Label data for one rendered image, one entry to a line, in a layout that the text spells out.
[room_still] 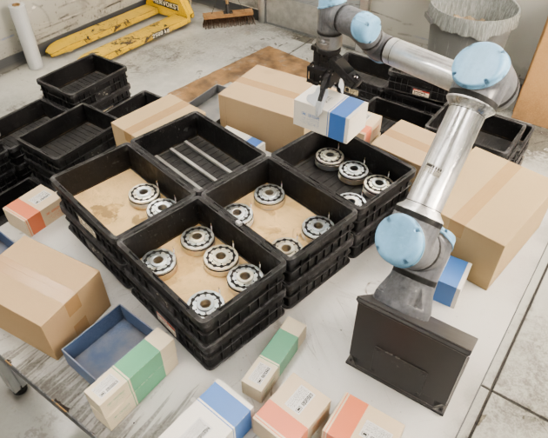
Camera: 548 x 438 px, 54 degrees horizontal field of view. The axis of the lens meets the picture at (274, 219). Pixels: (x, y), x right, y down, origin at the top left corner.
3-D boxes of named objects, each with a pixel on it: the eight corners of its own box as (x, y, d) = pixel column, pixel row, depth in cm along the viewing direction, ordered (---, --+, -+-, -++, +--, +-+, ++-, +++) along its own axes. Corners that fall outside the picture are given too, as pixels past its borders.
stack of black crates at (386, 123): (430, 169, 303) (443, 118, 280) (407, 197, 285) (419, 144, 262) (368, 146, 320) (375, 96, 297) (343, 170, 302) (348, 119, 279)
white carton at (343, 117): (364, 127, 172) (368, 102, 166) (346, 144, 165) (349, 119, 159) (312, 108, 181) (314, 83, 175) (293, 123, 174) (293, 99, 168)
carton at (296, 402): (292, 387, 142) (293, 372, 137) (329, 414, 137) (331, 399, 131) (252, 432, 133) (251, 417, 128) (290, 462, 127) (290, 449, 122)
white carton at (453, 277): (464, 282, 169) (472, 263, 163) (453, 308, 161) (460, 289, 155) (405, 259, 176) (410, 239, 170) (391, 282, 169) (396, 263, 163)
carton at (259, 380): (287, 328, 156) (288, 315, 152) (305, 337, 154) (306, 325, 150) (242, 392, 141) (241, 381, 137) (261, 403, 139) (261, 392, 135)
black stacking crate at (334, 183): (411, 196, 183) (417, 170, 175) (356, 239, 168) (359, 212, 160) (325, 148, 204) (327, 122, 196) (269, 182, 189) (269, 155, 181)
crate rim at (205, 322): (289, 268, 146) (289, 262, 144) (203, 331, 130) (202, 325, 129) (198, 199, 167) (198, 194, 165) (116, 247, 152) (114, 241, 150)
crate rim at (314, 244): (359, 216, 161) (360, 211, 159) (289, 268, 146) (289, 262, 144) (268, 160, 182) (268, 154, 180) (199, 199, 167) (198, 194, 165)
